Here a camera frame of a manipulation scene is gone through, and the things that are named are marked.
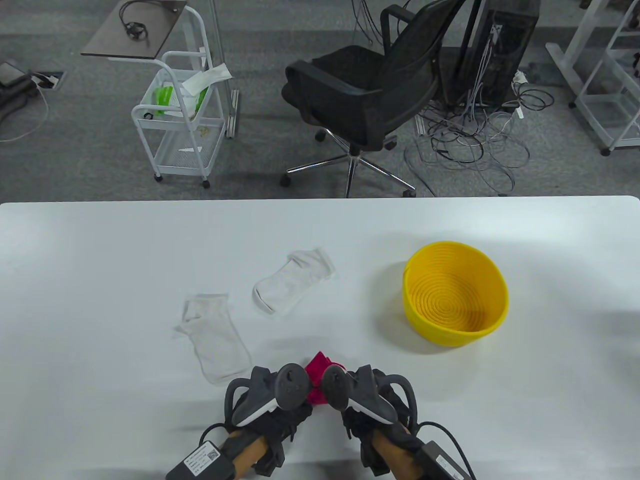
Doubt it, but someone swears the person's right hand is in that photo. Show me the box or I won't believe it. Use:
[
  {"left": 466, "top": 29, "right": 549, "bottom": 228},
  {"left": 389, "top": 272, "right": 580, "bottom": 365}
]
[{"left": 342, "top": 367, "right": 423, "bottom": 476}]

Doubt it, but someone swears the person's left hand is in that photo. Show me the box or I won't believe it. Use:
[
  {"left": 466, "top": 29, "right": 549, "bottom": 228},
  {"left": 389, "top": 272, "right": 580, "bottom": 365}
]
[{"left": 227, "top": 402, "right": 313, "bottom": 476}]

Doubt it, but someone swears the sheer white sock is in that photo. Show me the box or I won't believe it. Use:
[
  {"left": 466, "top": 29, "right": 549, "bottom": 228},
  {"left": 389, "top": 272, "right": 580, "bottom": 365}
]
[{"left": 173, "top": 293, "right": 252, "bottom": 385}]

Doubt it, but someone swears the thick white sock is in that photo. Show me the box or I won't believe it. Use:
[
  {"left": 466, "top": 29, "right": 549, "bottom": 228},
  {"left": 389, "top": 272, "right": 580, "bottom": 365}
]
[{"left": 252, "top": 246, "right": 335, "bottom": 317}]

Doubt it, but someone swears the person's right forearm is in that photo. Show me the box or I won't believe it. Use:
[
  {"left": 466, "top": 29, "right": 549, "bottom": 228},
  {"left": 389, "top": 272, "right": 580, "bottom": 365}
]
[{"left": 375, "top": 430, "right": 421, "bottom": 478}]

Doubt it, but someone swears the person's left forearm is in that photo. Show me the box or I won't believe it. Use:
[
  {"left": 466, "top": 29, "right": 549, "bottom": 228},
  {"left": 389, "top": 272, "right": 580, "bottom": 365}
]
[{"left": 230, "top": 432, "right": 266, "bottom": 478}]

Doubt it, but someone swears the grey white hand controller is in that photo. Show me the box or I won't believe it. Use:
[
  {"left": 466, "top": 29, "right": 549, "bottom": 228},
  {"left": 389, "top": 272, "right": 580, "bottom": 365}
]
[
  {"left": 224, "top": 364, "right": 307, "bottom": 428},
  {"left": 322, "top": 364, "right": 418, "bottom": 426}
]

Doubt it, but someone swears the black labelled wrist box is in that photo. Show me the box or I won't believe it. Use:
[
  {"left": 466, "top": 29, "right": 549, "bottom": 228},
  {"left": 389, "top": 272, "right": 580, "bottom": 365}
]
[
  {"left": 417, "top": 422, "right": 476, "bottom": 480},
  {"left": 165, "top": 422, "right": 237, "bottom": 480}
]

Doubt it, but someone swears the yellow woven basket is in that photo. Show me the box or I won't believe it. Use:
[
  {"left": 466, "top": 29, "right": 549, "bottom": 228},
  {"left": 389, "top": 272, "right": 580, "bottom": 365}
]
[{"left": 402, "top": 241, "right": 510, "bottom": 348}]

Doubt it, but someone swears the white rolling cart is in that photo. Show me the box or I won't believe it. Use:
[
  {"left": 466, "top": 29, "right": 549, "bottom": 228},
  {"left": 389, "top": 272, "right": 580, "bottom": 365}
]
[{"left": 131, "top": 50, "right": 227, "bottom": 189}]

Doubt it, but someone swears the grey metal stand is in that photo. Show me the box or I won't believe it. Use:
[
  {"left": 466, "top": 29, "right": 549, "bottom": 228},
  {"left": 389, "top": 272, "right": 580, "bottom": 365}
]
[{"left": 207, "top": 0, "right": 241, "bottom": 139}]

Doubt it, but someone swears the black office chair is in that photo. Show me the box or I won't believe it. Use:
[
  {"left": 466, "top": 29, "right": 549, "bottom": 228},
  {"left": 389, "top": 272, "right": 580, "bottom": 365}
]
[{"left": 279, "top": 0, "right": 473, "bottom": 198}]

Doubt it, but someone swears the green white packet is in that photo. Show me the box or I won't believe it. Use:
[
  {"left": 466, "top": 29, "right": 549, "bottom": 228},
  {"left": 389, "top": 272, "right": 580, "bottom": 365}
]
[{"left": 152, "top": 86, "right": 211, "bottom": 118}]

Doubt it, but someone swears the white cloth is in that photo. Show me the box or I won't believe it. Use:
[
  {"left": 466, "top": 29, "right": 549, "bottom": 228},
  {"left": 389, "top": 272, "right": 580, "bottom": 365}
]
[{"left": 181, "top": 63, "right": 233, "bottom": 96}]

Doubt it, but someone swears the white metal rack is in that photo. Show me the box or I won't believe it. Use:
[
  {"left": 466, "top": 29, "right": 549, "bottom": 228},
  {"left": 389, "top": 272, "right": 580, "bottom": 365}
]
[{"left": 575, "top": 0, "right": 640, "bottom": 156}]

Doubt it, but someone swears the white power strip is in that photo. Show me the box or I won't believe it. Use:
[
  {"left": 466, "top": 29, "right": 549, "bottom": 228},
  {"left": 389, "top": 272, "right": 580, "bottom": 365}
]
[{"left": 511, "top": 70, "right": 529, "bottom": 120}]

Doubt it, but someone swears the black computer tower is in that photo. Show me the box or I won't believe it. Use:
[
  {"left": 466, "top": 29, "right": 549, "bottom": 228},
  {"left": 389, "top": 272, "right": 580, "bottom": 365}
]
[{"left": 452, "top": 0, "right": 542, "bottom": 108}]

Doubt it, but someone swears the floor socket box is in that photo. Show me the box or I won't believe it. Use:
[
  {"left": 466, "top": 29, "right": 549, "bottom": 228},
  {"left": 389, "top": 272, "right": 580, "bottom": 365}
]
[{"left": 30, "top": 70, "right": 66, "bottom": 91}]

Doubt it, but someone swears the brown top side table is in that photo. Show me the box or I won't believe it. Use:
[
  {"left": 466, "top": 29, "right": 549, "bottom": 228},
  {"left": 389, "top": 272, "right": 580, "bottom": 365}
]
[{"left": 80, "top": 0, "right": 208, "bottom": 66}]

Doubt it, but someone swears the black grey device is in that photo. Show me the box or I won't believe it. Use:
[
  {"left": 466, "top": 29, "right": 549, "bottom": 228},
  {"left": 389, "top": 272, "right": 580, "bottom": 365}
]
[{"left": 0, "top": 60, "right": 40, "bottom": 132}]

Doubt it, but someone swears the tangle of cables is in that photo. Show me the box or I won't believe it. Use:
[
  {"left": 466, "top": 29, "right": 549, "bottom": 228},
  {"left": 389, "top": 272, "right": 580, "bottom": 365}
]
[{"left": 404, "top": 70, "right": 555, "bottom": 197}]

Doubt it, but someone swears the white cable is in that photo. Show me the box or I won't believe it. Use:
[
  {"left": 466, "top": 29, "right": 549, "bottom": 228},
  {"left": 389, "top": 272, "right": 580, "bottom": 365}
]
[{"left": 0, "top": 85, "right": 49, "bottom": 143}]

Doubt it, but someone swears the white desk frame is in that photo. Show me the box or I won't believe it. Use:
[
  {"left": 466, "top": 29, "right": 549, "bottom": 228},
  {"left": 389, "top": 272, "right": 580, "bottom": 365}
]
[{"left": 545, "top": 0, "right": 621, "bottom": 108}]

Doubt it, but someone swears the black coiled cable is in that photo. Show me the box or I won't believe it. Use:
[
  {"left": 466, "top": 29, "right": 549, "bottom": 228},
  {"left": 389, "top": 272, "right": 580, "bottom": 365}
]
[{"left": 119, "top": 0, "right": 150, "bottom": 41}]

